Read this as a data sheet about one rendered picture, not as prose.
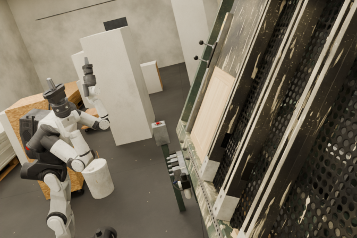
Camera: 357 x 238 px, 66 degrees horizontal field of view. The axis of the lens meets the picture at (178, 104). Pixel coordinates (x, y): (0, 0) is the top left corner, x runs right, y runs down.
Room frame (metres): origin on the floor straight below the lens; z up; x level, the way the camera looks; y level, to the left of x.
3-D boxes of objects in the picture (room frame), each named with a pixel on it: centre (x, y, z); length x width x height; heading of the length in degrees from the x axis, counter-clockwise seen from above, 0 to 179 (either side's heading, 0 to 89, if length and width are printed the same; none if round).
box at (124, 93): (4.53, 0.82, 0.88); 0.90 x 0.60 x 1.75; 177
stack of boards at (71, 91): (7.71, 3.05, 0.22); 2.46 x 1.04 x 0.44; 177
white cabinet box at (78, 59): (6.26, 1.61, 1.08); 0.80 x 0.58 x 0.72; 177
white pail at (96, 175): (2.89, 1.13, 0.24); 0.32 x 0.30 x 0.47; 177
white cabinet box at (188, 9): (5.81, -0.65, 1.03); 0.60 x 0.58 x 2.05; 177
